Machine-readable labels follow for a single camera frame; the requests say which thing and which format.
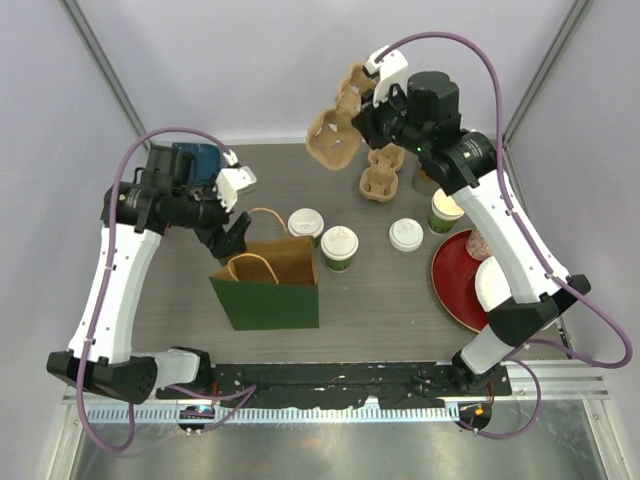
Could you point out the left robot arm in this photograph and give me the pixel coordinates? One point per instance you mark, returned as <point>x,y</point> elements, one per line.
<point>99,358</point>

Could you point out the stack of green cups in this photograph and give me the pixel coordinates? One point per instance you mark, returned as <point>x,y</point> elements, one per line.
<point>445,212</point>

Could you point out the stack of white lids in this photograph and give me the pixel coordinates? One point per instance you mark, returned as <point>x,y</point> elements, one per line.
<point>406,235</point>

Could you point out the red round tray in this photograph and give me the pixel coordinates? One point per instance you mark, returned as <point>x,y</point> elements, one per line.
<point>453,273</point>

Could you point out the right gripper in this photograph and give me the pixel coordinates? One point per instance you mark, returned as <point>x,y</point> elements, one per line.
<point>368,116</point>

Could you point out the white cup lid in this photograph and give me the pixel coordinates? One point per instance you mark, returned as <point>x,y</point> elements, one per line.
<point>306,222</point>
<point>339,243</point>

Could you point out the green paper bag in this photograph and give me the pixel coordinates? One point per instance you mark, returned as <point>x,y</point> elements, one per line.
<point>273,285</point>

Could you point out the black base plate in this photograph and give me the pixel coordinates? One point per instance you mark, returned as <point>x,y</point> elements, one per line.
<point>338,386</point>

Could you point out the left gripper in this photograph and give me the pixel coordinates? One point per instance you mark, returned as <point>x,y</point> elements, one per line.
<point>234,239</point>

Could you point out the cardboard cup carrier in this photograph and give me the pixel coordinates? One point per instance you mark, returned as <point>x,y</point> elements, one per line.
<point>331,139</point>
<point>379,181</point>

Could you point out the blue ceramic dish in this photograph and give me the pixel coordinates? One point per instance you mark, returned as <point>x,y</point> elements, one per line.
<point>208,161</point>

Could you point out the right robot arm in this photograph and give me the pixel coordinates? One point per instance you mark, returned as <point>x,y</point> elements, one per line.
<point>467,171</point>

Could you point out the grey straw holder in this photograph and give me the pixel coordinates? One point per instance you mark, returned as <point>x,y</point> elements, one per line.
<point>423,184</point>

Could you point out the pink speckled mug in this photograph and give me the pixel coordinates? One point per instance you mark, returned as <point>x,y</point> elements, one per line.
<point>477,247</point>

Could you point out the white plate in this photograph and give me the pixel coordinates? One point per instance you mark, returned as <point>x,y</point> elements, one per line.
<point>491,285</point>

